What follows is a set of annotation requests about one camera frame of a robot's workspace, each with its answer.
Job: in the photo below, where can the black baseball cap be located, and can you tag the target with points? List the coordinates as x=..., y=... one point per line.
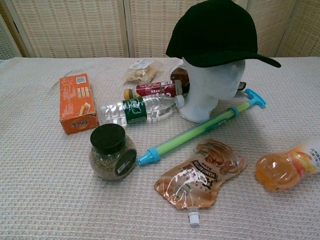
x=212, y=32

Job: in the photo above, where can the white foam mannequin head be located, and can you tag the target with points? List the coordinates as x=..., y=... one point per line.
x=212, y=92

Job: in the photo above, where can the green blue water squirter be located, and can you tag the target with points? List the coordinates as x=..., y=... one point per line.
x=180, y=136

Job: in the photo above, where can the red label coffee bottle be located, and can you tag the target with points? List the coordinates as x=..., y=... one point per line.
x=152, y=88

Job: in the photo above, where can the clear green-label water bottle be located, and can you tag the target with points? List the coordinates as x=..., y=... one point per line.
x=112, y=113

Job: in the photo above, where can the clear bag of snacks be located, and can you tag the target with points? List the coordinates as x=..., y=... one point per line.
x=140, y=72

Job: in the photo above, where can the glass jar black lid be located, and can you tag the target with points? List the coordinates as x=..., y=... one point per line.
x=107, y=137

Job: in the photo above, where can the peanut butter spout pouch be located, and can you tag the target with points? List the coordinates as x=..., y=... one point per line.
x=190, y=180

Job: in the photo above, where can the orange snack box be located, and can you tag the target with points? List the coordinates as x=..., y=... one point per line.
x=75, y=105

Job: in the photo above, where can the woven folding screen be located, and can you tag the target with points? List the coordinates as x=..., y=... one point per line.
x=75, y=25

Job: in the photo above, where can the orange juice bottle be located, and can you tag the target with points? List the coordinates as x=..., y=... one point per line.
x=282, y=170

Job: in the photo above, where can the beige woven tablecloth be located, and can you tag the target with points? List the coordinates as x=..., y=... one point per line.
x=50, y=200

